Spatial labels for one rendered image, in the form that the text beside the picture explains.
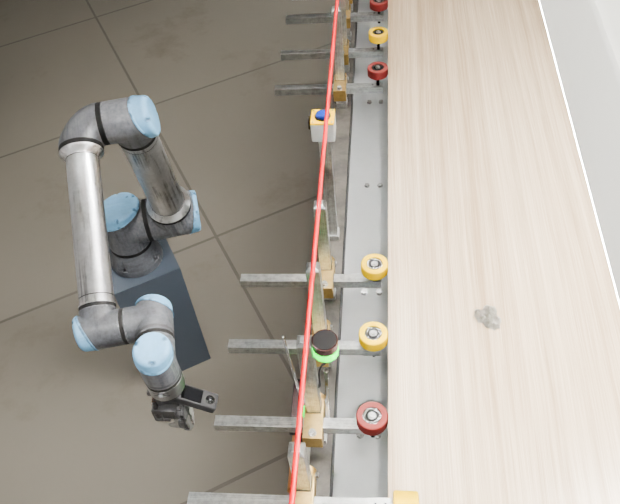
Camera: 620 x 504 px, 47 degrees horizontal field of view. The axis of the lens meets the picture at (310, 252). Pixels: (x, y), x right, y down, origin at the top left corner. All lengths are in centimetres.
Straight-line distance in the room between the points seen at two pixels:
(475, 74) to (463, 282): 102
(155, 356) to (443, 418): 72
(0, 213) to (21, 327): 81
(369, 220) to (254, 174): 129
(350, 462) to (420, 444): 34
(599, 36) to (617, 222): 7
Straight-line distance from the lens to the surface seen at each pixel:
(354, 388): 222
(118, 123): 198
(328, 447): 204
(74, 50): 516
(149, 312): 176
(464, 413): 187
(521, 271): 215
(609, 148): 28
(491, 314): 203
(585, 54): 31
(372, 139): 298
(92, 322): 179
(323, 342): 163
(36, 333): 344
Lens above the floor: 253
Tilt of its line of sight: 48 degrees down
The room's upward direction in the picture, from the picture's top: 7 degrees counter-clockwise
